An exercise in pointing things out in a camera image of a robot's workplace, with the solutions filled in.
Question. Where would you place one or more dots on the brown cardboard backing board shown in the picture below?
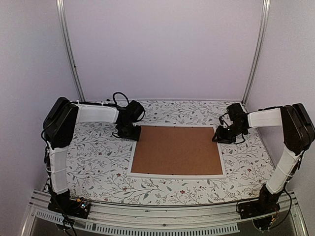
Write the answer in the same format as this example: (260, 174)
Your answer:
(177, 150)

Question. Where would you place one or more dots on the aluminium corner post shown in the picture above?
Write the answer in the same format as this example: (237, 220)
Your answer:
(68, 48)
(258, 48)

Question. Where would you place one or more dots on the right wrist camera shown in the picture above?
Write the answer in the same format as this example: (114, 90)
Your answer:
(235, 111)

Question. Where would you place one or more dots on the aluminium front rail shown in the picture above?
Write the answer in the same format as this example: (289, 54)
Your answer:
(112, 219)

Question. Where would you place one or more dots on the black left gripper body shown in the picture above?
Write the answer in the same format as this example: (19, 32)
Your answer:
(129, 132)

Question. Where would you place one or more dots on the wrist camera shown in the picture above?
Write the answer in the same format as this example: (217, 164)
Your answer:
(137, 111)
(235, 111)

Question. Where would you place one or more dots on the right aluminium corner post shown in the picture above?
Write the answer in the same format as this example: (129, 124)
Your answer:
(258, 48)

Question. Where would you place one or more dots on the left aluminium corner post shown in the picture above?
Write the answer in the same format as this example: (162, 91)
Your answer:
(68, 48)

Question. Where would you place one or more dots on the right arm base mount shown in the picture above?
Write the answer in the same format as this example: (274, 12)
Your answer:
(258, 209)

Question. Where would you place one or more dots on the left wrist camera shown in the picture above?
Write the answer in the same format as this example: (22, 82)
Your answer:
(137, 111)

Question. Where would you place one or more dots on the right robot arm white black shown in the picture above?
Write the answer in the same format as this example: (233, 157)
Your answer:
(298, 135)

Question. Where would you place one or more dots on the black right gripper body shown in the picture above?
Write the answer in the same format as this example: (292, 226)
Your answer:
(229, 136)

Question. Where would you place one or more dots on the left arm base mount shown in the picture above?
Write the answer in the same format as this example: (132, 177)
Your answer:
(73, 205)

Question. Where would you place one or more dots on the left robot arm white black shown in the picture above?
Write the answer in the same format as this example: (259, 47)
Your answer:
(58, 130)

